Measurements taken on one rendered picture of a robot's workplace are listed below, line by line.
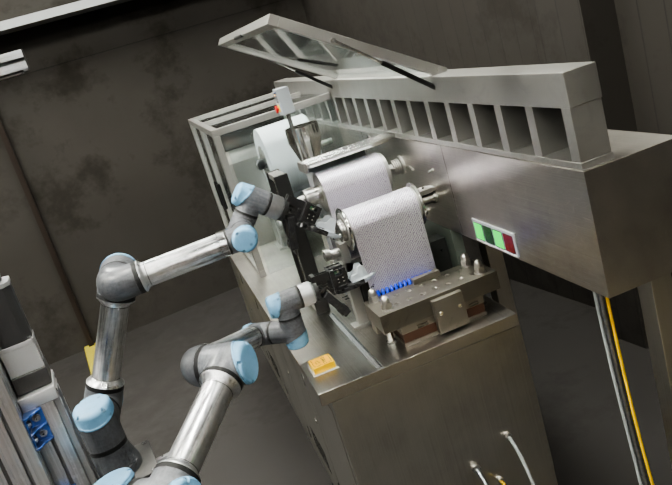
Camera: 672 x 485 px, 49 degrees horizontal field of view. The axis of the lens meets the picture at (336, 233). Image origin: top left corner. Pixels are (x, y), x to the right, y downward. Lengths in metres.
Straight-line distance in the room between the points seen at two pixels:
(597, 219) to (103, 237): 4.94
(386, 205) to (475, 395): 0.66
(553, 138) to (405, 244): 0.78
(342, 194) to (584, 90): 1.14
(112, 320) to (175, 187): 3.94
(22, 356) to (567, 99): 1.40
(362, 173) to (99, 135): 3.79
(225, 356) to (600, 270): 0.96
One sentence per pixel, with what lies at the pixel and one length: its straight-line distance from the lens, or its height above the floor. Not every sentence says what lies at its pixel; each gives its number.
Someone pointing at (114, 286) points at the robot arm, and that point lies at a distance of 2.18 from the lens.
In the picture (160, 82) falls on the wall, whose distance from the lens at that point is 6.17.
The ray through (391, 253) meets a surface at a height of 1.14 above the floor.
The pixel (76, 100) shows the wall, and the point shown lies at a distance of 6.10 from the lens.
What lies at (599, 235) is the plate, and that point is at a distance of 1.70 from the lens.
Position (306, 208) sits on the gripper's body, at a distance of 2.29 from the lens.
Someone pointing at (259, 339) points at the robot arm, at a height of 1.03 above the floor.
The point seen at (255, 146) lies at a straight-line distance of 3.28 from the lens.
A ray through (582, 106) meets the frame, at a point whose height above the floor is 1.57.
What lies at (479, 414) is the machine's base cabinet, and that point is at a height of 0.63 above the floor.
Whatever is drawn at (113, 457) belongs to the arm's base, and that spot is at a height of 0.89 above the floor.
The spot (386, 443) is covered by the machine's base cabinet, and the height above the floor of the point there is 0.67.
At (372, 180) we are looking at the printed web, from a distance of 2.58.
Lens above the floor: 1.88
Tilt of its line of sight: 15 degrees down
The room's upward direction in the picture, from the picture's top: 17 degrees counter-clockwise
